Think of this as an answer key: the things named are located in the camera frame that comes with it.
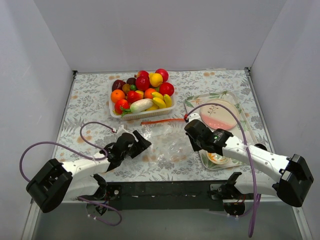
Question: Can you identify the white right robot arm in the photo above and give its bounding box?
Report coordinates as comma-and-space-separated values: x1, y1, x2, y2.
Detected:
184, 119, 314, 208

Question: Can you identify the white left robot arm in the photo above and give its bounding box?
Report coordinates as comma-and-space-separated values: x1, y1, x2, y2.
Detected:
26, 130, 151, 213

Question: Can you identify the white plastic fruit basket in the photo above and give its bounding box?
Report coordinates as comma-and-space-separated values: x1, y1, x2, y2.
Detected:
108, 79, 177, 121

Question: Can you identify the white toy radish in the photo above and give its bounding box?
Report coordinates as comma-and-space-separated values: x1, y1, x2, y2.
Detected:
121, 98, 154, 117

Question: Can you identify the red yellow toy mango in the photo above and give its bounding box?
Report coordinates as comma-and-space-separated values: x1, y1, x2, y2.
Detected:
127, 90, 144, 104

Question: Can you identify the red toy pomegranate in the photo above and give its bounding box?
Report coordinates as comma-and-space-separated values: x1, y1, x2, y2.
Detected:
135, 76, 150, 91

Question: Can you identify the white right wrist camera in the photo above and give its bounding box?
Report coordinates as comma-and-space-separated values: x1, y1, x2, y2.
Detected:
185, 112, 201, 123

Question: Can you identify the brown yellow toy fruit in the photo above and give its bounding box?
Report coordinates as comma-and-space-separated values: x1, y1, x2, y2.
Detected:
122, 83, 131, 95

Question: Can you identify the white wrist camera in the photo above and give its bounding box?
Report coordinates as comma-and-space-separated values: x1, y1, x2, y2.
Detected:
115, 124, 130, 137
185, 112, 201, 123

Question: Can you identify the orange toy orange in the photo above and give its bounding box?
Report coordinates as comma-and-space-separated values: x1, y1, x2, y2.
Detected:
110, 89, 126, 103

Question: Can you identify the red toy apple back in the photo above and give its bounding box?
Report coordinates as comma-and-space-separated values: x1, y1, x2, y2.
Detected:
136, 70, 149, 78

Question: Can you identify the red toy apple right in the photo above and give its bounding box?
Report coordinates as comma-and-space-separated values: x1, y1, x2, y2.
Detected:
159, 82, 175, 96

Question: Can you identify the small floral bowl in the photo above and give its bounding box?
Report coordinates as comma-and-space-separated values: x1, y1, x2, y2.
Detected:
206, 152, 230, 165

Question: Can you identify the yellow toy banana bunch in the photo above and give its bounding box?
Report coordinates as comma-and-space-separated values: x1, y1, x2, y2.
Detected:
146, 92, 173, 111

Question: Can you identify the red toy apple top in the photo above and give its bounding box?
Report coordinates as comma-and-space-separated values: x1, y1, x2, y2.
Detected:
155, 68, 169, 82

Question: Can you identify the dark red toy apple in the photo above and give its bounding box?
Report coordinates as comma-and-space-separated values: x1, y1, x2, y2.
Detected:
112, 79, 126, 91

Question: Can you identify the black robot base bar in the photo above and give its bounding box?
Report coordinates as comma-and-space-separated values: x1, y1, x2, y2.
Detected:
84, 172, 247, 217

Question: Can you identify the floral rectangular tray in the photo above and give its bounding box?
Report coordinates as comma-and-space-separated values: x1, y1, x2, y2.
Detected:
184, 91, 258, 170

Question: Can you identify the small orange toy tangerine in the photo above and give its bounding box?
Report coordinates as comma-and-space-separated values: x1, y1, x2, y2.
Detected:
144, 88, 156, 99

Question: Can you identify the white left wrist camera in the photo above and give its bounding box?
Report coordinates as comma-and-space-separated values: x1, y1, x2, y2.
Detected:
115, 124, 130, 137

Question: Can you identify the clear zip top bag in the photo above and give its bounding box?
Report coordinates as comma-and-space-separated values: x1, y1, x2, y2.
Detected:
141, 118, 194, 164

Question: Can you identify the dark purple toy plum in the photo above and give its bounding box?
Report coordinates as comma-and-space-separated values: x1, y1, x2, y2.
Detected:
126, 77, 136, 85

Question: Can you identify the small green toy lime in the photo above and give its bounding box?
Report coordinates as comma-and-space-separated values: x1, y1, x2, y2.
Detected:
130, 84, 137, 91

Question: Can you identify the pink and cream plate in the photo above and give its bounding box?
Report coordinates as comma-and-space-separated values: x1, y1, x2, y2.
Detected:
199, 99, 239, 130

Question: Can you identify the yellow toy peach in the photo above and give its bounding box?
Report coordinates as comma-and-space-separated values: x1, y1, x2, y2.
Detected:
149, 73, 163, 88

